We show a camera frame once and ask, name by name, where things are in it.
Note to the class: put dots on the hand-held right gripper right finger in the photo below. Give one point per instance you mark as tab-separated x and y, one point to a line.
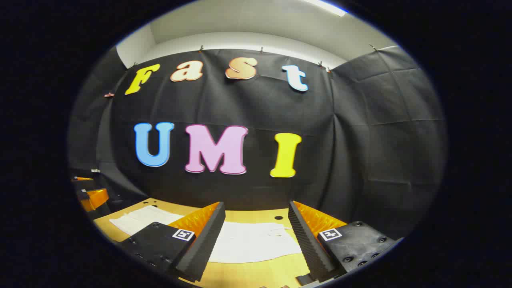
306	244

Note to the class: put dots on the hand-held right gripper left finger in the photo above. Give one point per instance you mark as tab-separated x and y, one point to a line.
204	248

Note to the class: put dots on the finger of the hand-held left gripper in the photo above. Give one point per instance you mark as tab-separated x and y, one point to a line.
84	178
96	198

